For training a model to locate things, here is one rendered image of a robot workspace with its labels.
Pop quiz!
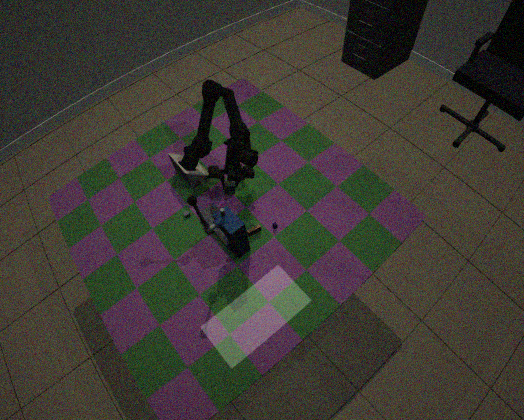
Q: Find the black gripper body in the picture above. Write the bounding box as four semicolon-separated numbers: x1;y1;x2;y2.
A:
208;157;254;178

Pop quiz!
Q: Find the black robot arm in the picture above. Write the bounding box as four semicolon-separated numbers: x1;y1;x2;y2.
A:
178;79;258;182

